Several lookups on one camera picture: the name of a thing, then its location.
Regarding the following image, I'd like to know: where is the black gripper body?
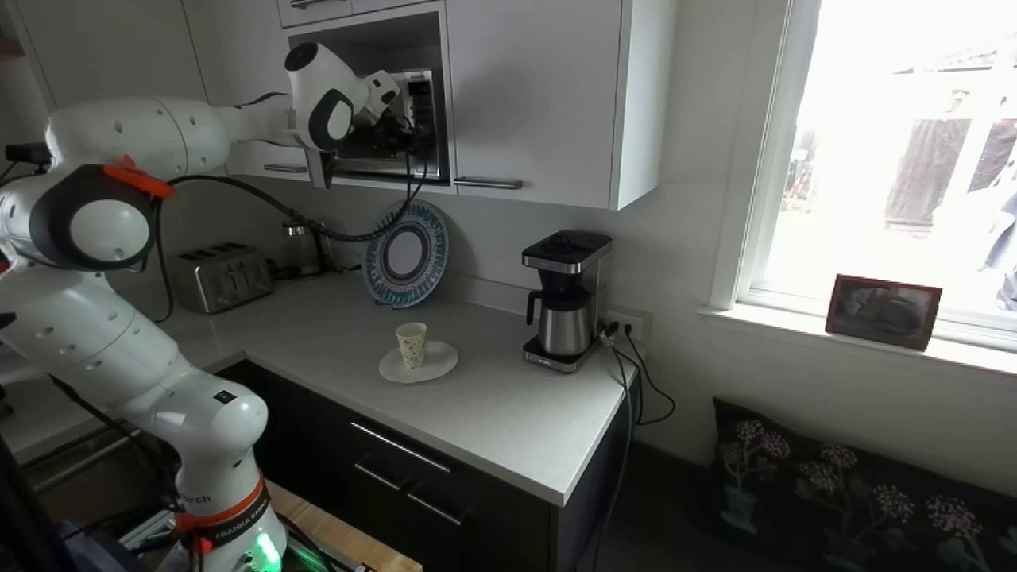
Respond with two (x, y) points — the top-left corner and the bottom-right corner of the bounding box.
(367, 87), (420, 140)

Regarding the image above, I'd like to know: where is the stainless steel microwave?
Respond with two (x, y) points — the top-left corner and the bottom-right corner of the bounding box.
(316, 67), (450, 189)

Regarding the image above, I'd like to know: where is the white microwave niche cabinet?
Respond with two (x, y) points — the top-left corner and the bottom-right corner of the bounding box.
(279, 0), (458, 196)

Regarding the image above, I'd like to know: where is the narrow white cabinet door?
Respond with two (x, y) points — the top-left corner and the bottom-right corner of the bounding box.
(442, 0), (630, 213)

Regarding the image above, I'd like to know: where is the wide white cabinet door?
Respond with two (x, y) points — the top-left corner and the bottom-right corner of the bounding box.
(183, 0), (312, 180)

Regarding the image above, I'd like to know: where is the blue white decorative plate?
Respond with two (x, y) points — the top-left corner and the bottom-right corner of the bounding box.
(358, 201), (456, 314)

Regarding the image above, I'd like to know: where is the dotted white paper cup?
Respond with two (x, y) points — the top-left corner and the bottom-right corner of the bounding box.
(390, 318), (433, 374)

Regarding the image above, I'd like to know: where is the black steel coffee maker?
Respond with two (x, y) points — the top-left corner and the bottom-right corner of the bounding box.
(515, 229), (617, 378)

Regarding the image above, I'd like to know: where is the white saucer plate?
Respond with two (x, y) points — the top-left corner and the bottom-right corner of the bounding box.
(376, 337), (463, 389)

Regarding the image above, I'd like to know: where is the silver toaster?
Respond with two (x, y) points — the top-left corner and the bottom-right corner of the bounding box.
(172, 237), (279, 318)

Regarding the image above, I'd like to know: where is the white outlet beside coffee maker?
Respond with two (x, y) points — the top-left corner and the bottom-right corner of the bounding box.
(595, 305), (649, 346)

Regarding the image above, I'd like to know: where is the black base cabinet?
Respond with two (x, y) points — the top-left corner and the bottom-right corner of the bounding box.
(214, 355), (643, 572)

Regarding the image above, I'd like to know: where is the wooden board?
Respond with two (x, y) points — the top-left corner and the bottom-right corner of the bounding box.
(262, 479), (425, 572)

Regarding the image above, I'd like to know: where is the dark floral cushion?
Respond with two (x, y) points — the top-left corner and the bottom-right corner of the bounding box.
(704, 394), (1017, 572)

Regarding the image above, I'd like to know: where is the short steel cabinet handle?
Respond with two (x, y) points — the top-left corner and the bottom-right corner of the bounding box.
(453, 174), (528, 196)

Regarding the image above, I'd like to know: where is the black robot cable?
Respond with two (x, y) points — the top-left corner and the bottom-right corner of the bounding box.
(139, 146), (428, 246)

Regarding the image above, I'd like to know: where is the long steel drawer handle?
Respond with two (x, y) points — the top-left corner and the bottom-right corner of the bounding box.
(346, 415), (456, 477)

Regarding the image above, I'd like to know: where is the short steel drawer handle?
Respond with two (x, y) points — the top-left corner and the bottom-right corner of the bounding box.
(349, 461), (407, 495)
(404, 488), (470, 531)

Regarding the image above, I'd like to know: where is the black appliance cable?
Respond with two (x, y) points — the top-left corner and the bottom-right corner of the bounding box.
(606, 321), (684, 433)
(593, 335), (646, 572)

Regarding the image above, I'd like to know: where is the white window frame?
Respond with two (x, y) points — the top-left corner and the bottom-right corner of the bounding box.
(704, 0), (1017, 382)

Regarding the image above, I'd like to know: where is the small dark picture frame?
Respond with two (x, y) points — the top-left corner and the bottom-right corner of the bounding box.
(825, 270), (949, 355)

